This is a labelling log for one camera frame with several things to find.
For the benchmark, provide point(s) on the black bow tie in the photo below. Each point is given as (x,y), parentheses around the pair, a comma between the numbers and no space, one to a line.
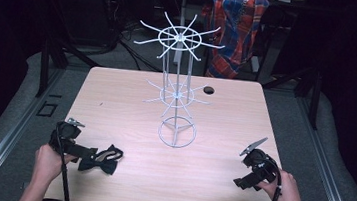
(102,161)

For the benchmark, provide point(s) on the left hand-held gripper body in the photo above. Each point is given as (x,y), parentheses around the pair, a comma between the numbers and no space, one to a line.
(66,133)

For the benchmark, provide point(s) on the black metal stand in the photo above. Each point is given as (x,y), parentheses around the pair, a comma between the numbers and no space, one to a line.
(45,66)
(314,98)

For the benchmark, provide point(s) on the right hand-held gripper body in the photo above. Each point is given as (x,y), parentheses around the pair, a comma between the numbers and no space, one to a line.
(260,165)

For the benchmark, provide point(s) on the person's left hand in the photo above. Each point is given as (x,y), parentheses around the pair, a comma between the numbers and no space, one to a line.
(46,164)

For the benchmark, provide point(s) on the red blue plaid cloth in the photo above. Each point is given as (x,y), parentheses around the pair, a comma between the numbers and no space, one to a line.
(234,29)

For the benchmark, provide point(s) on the person's right hand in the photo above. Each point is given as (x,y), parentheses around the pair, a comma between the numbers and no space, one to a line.
(282,194)

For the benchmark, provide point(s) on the aluminium floor rail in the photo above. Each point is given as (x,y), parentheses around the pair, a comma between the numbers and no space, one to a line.
(4,146)
(323,169)

